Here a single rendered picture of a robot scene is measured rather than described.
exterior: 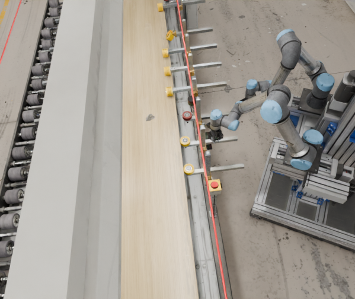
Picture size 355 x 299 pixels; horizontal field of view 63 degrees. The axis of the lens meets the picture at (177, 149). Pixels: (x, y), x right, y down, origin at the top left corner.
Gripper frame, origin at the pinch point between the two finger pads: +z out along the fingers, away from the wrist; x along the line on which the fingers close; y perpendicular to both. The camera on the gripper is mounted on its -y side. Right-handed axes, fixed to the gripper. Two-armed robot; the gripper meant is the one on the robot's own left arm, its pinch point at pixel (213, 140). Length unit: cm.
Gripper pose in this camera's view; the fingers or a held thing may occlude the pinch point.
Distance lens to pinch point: 222.4
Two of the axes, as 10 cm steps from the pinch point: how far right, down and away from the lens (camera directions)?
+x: 8.9, -4.2, 1.6
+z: 0.9, 5.3, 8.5
